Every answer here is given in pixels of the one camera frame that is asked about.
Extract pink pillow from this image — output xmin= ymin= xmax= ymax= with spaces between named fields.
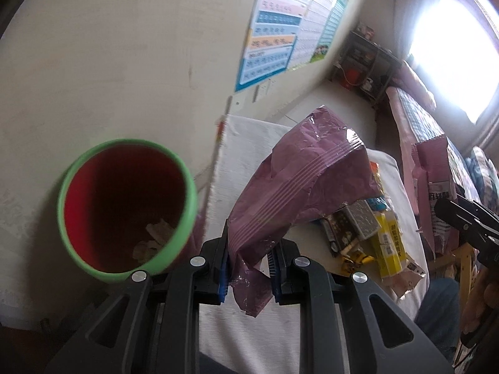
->
xmin=401 ymin=60 xmax=437 ymax=110

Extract dark patterned cushion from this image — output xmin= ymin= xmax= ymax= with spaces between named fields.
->
xmin=466 ymin=146 xmax=499 ymax=204

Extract dark shelf rack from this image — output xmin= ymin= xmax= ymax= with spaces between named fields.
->
xmin=329 ymin=29 xmax=402 ymax=110

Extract window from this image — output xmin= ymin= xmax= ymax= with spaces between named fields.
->
xmin=405 ymin=0 xmax=499 ymax=124

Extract yellow box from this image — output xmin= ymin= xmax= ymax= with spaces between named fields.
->
xmin=368 ymin=208 xmax=408 ymax=280

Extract person's leg in jeans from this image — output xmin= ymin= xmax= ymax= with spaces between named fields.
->
xmin=415 ymin=278 xmax=463 ymax=363

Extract gold foil wrapper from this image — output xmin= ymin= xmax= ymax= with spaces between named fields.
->
xmin=341 ymin=251 xmax=375 ymax=274

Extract blue-bordered wall poster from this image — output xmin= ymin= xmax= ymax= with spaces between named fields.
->
xmin=234 ymin=0 xmax=312 ymax=93

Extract patchwork quilt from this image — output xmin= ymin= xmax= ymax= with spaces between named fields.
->
xmin=386 ymin=86 xmax=482 ymax=219

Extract pink and white wrapper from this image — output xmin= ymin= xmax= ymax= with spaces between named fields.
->
xmin=384 ymin=259 xmax=427 ymax=301

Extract purple snack bag white label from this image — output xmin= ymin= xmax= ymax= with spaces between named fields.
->
xmin=411 ymin=134 xmax=464 ymax=260

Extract white chart wall poster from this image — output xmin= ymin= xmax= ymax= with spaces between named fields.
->
xmin=288 ymin=0 xmax=338 ymax=71

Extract red container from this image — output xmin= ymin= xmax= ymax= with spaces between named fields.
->
xmin=340 ymin=68 xmax=361 ymax=88

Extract blue and white wrapper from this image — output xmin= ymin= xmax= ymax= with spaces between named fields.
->
xmin=364 ymin=197 xmax=394 ymax=213

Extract pink blanket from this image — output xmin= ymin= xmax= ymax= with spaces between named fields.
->
xmin=386 ymin=89 xmax=419 ymax=216

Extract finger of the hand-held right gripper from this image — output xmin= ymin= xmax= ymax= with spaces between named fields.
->
xmin=434 ymin=197 xmax=499 ymax=228
xmin=460 ymin=222 xmax=499 ymax=250

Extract dark brown snack packet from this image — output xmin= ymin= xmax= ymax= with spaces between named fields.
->
xmin=320 ymin=212 xmax=359 ymax=258

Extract black snack packet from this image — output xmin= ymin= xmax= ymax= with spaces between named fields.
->
xmin=339 ymin=200 xmax=380 ymax=241

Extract green-bordered wall poster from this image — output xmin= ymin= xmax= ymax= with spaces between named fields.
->
xmin=310 ymin=0 xmax=349 ymax=64

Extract red bin with green rim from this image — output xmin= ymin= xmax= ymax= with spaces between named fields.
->
xmin=58 ymin=138 xmax=198 ymax=284

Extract wooden chair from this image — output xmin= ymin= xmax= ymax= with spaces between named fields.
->
xmin=427 ymin=242 xmax=477 ymax=320

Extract tan paper scraps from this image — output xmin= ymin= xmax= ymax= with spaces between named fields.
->
xmin=133 ymin=220 xmax=176 ymax=269

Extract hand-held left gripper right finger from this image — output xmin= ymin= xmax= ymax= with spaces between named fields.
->
xmin=269 ymin=239 xmax=455 ymax=374

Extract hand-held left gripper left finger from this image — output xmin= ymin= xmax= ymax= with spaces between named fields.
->
xmin=45 ymin=220 xmax=231 ymax=374

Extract orange striped packet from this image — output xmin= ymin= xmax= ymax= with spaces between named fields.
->
xmin=368 ymin=161 xmax=386 ymax=199

